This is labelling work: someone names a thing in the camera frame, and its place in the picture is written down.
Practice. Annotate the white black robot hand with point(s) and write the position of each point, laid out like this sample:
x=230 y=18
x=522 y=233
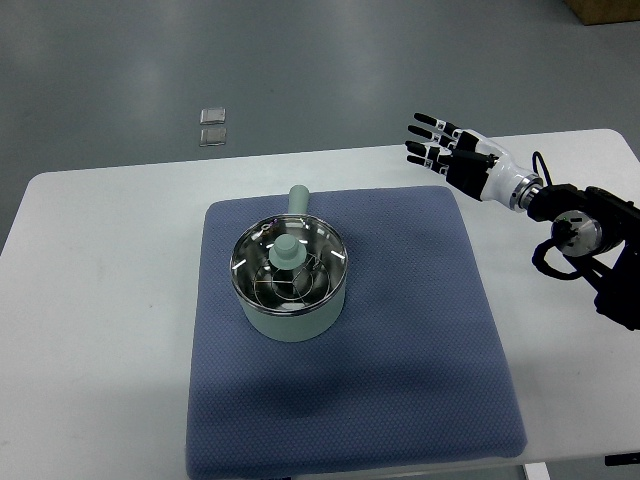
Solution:
x=471 y=163

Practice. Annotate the glass lid with green knob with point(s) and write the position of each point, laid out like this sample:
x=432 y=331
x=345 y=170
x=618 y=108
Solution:
x=285 y=240

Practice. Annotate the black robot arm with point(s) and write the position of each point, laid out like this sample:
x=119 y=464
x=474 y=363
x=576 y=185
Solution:
x=594 y=236

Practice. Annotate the mint green pot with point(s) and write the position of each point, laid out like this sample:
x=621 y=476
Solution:
x=299 y=328

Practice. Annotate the cardboard box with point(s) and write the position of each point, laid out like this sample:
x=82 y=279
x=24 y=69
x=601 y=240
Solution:
x=599 y=12

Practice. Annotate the blue quilted mat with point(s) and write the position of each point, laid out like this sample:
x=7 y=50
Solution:
x=413 y=370

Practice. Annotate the wire steamer rack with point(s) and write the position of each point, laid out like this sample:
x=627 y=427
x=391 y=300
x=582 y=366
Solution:
x=306 y=284

